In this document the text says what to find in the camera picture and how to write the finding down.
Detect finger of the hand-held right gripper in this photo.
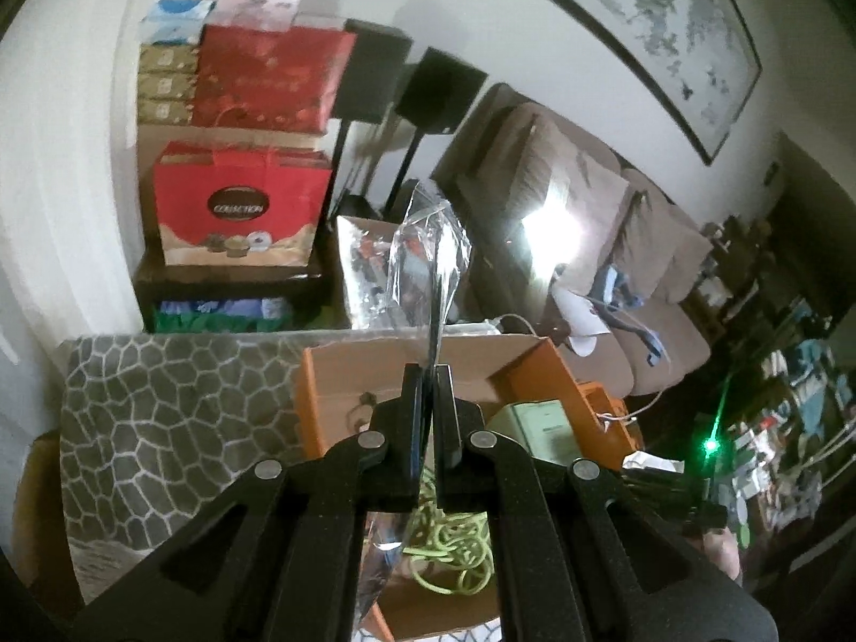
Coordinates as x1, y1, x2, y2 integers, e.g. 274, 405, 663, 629
622, 468, 710, 504

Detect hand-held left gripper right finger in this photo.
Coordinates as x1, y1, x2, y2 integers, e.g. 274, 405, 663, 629
433, 362, 780, 642

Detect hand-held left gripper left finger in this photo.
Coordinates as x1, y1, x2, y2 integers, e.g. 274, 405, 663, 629
73, 362, 430, 642

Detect orange cardboard box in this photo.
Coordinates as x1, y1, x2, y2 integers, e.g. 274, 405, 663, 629
294, 334, 644, 642

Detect clear plastic bag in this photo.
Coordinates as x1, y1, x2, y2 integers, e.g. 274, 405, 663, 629
361, 180, 472, 626

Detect person's right hand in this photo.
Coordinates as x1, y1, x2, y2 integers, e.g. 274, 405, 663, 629
702, 527, 743, 584

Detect pale green tin box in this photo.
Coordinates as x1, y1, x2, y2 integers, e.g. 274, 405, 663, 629
495, 400, 577, 465

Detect brown sofa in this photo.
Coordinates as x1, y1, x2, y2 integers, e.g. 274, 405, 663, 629
431, 83, 714, 397

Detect silver plastic bag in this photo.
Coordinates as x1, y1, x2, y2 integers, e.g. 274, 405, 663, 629
334, 214, 409, 330

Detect cluttered dark shelf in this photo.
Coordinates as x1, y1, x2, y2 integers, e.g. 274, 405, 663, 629
725, 214, 856, 549

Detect blue and green packs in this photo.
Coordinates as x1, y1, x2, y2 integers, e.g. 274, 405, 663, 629
155, 297, 296, 334

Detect dark wooden cabinet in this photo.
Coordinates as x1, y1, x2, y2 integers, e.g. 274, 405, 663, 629
134, 241, 339, 335

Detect brown sofa cushion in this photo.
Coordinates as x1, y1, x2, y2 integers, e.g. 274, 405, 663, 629
503, 103, 633, 272
602, 184, 714, 303

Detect grey stone-pattern tablecloth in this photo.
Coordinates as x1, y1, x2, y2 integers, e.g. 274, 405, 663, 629
59, 333, 509, 642

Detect red paper gift bag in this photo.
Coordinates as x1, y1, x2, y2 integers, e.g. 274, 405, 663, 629
152, 140, 333, 267

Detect red patterned gift box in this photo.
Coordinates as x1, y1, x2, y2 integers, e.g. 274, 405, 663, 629
194, 25, 357, 135

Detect gold flat box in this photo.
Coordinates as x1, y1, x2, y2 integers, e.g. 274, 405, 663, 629
138, 73, 200, 101
137, 99, 197, 125
139, 45, 202, 74

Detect pink printed box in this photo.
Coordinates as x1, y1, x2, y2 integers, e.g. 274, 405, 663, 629
212, 0, 303, 32

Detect framed ink painting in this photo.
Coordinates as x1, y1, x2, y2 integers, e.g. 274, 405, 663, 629
537, 0, 763, 165

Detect blue tissue pack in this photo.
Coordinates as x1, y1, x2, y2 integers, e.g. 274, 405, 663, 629
140, 0, 216, 47

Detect white cable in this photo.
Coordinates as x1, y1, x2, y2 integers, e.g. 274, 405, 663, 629
597, 384, 670, 425

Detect light green cable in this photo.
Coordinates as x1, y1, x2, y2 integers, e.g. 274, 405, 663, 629
401, 468, 499, 598

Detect blue lanyard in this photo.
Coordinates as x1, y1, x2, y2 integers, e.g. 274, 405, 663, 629
600, 266, 671, 363

